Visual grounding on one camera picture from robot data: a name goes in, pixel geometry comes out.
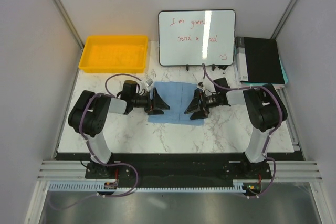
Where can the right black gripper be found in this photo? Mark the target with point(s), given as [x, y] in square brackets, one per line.
[201, 111]

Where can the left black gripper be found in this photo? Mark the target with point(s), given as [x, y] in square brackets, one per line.
[156, 105]

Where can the blue long sleeve shirt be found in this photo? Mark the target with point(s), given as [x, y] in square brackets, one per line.
[178, 96]

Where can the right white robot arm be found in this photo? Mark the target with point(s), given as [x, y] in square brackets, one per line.
[265, 109]

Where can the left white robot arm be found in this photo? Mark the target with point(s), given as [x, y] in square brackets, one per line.
[89, 114]

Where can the small whiteboard with red writing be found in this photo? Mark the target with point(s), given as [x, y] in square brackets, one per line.
[196, 37]

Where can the yellow plastic tray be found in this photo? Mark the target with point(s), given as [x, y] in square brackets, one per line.
[114, 54]

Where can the black binder folder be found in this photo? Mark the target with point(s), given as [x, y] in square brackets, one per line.
[257, 62]

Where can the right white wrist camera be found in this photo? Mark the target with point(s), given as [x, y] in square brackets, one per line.
[201, 86]

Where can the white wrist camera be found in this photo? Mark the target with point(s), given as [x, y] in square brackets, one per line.
[148, 84]
[201, 86]

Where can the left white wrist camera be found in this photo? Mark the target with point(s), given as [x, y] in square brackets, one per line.
[148, 84]

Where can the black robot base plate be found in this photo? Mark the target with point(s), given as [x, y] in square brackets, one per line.
[221, 165]

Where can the white slotted cable duct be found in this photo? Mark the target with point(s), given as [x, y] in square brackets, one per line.
[103, 187]

